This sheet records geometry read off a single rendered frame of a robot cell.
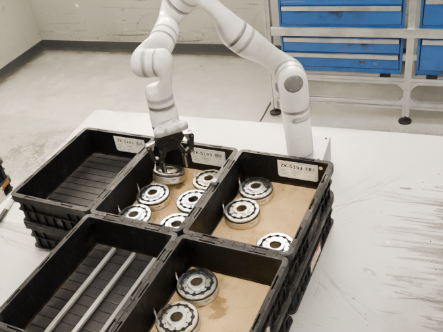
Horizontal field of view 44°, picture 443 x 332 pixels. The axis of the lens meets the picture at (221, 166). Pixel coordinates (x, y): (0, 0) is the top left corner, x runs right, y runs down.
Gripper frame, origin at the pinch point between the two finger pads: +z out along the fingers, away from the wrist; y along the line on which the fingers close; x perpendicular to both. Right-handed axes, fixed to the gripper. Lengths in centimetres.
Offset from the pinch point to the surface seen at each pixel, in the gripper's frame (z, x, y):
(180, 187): 17.6, -12.8, -2.3
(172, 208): 17.6, -3.9, 3.0
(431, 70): 65, -108, -175
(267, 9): 27, -168, -102
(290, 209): 17.7, 13.9, -28.0
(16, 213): 30, -46, 52
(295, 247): 7.9, 37.9, -18.0
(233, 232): 17.7, 14.9, -9.5
